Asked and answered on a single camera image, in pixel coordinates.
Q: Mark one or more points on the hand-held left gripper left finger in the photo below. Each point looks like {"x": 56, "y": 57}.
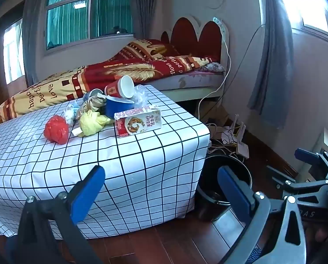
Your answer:
{"x": 87, "y": 195}

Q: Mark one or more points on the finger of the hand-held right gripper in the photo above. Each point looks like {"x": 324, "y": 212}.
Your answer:
{"x": 306, "y": 155}
{"x": 282, "y": 176}

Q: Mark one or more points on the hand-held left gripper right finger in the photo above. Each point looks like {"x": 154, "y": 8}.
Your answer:
{"x": 234, "y": 195}

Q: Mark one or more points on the black trash bin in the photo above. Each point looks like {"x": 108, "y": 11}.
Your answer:
{"x": 210, "y": 206}

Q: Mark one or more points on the red plastic bag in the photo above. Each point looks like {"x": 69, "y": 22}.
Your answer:
{"x": 56, "y": 130}

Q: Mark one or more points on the yellow plastic bag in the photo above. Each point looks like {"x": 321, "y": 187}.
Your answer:
{"x": 91, "y": 122}

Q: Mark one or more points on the white wrapper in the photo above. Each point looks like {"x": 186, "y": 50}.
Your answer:
{"x": 69, "y": 117}

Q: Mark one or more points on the white orange milk carton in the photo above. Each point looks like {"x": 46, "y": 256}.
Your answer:
{"x": 137, "y": 123}

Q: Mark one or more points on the blue paper bowl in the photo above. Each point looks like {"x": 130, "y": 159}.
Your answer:
{"x": 117, "y": 110}

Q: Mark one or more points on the beige wrapper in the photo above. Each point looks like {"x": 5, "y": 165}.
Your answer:
{"x": 94, "y": 104}

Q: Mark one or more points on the red paper cup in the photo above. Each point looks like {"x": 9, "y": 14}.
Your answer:
{"x": 115, "y": 89}

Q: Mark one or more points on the clear plastic bag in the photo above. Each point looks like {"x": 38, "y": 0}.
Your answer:
{"x": 140, "y": 96}

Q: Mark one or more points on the person's right hand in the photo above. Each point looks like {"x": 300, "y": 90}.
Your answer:
{"x": 320, "y": 235}

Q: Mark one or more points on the white router with antennas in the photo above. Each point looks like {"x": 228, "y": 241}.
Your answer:
{"x": 240, "y": 143}

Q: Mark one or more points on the table with checked cloth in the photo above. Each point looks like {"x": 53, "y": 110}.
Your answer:
{"x": 125, "y": 156}

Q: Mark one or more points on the brown cardboard box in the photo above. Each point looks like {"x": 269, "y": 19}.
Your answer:
{"x": 218, "y": 112}

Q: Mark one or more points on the grey curtain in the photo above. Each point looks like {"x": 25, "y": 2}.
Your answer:
{"x": 33, "y": 27}
{"x": 273, "y": 46}
{"x": 142, "y": 5}

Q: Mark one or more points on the grey floral mattress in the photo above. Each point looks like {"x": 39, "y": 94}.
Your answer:
{"x": 191, "y": 81}

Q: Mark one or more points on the floral pillow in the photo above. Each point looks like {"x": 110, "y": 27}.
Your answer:
{"x": 216, "y": 66}

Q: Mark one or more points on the bed with red-yellow blanket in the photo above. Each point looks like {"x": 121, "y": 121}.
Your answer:
{"x": 120, "y": 71}

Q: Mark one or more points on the bright window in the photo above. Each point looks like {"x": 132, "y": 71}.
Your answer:
{"x": 12, "y": 49}
{"x": 309, "y": 2}

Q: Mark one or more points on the small dark object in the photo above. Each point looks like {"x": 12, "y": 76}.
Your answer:
{"x": 117, "y": 29}

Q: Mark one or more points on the white bed with red headboard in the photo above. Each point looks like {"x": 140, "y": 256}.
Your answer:
{"x": 185, "y": 33}

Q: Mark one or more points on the teal curtain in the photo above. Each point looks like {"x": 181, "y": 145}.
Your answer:
{"x": 70, "y": 19}

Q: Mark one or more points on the large white-framed window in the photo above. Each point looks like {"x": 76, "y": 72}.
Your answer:
{"x": 84, "y": 13}

